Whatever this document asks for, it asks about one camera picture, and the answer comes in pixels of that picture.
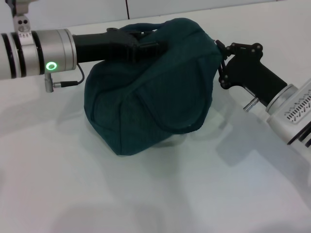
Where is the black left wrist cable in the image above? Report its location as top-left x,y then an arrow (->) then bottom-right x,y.
52,63 -> 85,87

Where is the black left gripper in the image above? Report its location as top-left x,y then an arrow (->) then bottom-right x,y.
72,28 -> 169,64

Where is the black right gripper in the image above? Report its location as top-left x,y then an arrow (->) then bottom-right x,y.
215,39 -> 289,107

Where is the dark teal fabric bag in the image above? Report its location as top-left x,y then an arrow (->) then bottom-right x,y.
84,18 -> 224,156

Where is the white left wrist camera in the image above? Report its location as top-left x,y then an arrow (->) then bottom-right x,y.
12,0 -> 32,33

